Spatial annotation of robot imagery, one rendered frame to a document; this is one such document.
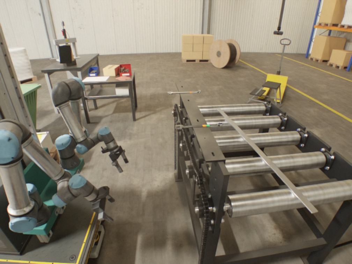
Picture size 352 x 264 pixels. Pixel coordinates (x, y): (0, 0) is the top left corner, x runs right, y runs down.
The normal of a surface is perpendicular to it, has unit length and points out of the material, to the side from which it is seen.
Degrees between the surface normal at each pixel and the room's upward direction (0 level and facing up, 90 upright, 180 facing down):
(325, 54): 90
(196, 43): 90
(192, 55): 90
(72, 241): 0
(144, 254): 0
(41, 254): 0
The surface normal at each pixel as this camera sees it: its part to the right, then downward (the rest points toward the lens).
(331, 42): 0.11, 0.50
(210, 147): 0.00, -0.87
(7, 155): 0.45, 0.33
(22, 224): 0.41, 0.56
